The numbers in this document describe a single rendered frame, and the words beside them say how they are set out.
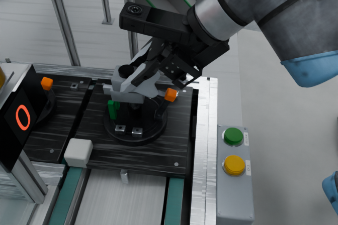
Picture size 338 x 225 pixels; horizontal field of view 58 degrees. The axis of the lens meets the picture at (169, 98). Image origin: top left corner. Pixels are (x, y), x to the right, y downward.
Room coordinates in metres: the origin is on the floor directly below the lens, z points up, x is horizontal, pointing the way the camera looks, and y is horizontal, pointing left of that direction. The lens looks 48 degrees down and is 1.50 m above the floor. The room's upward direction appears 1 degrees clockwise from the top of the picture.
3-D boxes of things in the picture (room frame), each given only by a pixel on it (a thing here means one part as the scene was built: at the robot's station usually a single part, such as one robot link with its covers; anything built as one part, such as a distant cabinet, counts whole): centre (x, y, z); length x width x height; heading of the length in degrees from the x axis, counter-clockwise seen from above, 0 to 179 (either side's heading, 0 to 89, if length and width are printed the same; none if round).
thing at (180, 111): (0.41, 0.07, 0.96); 0.24 x 0.24 x 0.02; 84
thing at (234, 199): (0.31, -0.13, 0.93); 0.21 x 0.07 x 0.06; 174
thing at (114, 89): (0.42, 0.09, 1.09); 0.08 x 0.04 x 0.07; 84
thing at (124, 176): (0.29, 0.09, 0.95); 0.01 x 0.01 x 0.04; 84
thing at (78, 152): (0.33, 0.18, 0.97); 0.05 x 0.05 x 0.04; 84
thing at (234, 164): (0.31, -0.13, 0.96); 0.04 x 0.04 x 0.02
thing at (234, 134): (0.38, -0.14, 0.96); 0.04 x 0.04 x 0.02
